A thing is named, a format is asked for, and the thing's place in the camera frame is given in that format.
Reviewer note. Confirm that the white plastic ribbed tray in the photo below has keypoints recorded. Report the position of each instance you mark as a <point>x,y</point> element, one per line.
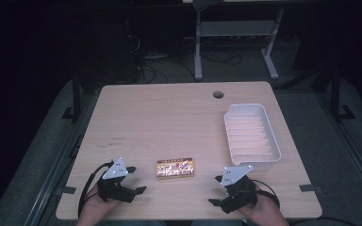
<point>251,136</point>

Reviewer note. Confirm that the golden printed snack box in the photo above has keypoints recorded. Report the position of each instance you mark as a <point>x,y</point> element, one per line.
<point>175,168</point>

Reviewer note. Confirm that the person's left hand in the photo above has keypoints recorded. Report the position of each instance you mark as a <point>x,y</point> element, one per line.
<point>95,207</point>

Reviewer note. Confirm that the black metal stand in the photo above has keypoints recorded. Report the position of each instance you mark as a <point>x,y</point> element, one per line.
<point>336,94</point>
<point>76,100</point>

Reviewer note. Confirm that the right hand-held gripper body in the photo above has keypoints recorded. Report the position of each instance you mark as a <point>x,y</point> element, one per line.
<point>234,174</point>

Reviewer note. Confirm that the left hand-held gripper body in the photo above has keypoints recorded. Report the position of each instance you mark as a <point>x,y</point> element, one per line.
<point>114,171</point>

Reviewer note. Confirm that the grey tape strip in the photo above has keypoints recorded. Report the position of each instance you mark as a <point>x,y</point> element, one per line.
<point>308,188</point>
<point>66,190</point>

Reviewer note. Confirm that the person's right hand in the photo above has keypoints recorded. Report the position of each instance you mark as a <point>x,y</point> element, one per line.
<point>264,210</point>

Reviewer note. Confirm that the white metal desk frame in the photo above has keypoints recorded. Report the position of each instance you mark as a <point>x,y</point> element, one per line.
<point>235,29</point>

